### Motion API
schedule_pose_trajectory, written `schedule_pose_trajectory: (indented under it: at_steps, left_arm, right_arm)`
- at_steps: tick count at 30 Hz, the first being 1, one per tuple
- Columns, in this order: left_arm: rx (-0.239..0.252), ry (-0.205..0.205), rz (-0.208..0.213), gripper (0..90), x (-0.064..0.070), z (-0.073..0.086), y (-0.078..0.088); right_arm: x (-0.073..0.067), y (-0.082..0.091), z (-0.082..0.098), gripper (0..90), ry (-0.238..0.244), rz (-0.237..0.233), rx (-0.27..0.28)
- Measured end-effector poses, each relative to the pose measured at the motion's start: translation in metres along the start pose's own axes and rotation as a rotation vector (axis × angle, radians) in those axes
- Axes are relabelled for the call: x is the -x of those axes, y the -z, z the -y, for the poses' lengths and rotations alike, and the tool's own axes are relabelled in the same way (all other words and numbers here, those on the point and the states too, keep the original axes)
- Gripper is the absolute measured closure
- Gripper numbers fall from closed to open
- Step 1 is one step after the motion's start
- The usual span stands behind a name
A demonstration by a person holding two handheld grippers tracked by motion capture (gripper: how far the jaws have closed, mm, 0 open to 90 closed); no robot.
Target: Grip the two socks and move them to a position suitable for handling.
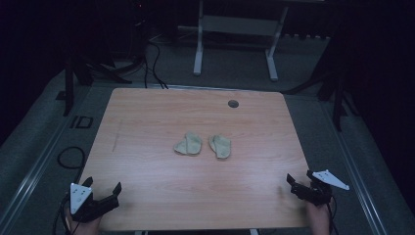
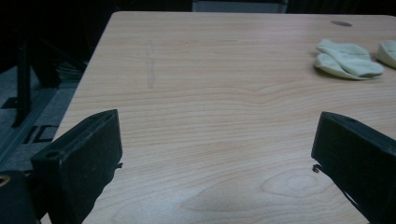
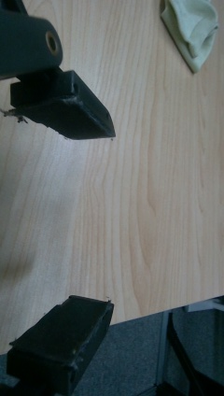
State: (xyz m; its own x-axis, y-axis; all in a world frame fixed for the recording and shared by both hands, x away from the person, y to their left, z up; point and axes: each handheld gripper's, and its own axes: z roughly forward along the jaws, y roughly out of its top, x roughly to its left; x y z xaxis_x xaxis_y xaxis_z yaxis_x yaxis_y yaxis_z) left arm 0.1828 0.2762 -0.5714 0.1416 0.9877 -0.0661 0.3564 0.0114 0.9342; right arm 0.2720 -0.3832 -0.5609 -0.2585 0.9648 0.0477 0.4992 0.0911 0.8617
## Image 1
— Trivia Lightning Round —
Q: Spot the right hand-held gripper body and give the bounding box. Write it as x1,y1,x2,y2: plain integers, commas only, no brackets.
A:
291,168,350,207

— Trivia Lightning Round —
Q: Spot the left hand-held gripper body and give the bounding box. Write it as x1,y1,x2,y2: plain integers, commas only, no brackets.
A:
69,182,120,224

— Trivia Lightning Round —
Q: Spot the beige cloth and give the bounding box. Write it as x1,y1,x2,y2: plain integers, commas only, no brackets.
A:
173,131,204,157
208,133,233,161

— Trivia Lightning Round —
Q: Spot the person's right hand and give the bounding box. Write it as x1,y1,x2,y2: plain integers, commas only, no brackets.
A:
305,201,332,235

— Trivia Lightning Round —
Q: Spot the person's left hand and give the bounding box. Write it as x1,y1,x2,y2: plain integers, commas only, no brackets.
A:
65,211,103,235

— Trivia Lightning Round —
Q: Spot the right hand-held gripper cable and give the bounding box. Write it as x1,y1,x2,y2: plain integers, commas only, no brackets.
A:
326,195,340,235

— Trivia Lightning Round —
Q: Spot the hand-held gripper cable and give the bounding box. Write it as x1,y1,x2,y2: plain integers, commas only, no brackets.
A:
326,195,340,235
52,195,72,235

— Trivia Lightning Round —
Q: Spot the left hand-held gripper cable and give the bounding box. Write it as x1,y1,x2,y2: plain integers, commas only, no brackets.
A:
52,195,72,235

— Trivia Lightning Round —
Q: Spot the metal floor rail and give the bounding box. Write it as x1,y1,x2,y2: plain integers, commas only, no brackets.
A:
0,97,94,235
321,97,391,235

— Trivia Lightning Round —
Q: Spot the black floor cable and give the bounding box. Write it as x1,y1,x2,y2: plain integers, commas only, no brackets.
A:
142,38,169,90

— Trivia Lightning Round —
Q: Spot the white metal desk frame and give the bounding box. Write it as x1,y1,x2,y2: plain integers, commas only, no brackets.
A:
193,0,292,82

